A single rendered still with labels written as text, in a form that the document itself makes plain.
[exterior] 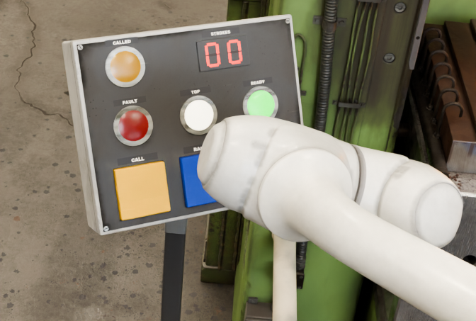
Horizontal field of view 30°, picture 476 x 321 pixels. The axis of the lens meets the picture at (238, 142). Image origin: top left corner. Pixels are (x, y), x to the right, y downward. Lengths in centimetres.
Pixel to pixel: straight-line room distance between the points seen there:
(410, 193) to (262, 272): 100
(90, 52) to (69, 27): 250
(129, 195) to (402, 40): 59
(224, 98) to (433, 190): 46
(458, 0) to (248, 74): 73
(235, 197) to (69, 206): 194
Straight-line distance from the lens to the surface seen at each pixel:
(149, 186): 129
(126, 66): 127
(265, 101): 134
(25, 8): 392
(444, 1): 195
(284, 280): 170
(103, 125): 127
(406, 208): 95
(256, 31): 134
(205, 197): 132
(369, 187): 97
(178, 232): 153
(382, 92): 165
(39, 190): 289
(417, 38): 159
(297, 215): 86
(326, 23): 154
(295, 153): 89
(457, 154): 157
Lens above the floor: 183
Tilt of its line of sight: 36 degrees down
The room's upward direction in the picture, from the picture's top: 6 degrees clockwise
